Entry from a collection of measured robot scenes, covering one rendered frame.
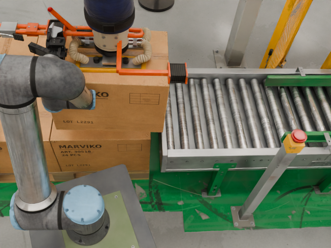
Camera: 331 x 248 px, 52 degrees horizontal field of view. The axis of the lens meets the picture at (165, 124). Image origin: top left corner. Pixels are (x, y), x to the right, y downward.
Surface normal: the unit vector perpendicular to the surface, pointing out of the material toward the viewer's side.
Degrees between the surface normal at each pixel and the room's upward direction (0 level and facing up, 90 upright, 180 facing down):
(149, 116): 90
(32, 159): 79
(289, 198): 0
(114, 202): 4
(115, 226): 4
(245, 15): 90
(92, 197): 8
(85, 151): 90
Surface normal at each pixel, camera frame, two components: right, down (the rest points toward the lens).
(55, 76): 0.65, 0.03
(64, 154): 0.06, 0.82
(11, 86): 0.10, 0.56
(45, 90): 0.25, 0.74
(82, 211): 0.21, -0.55
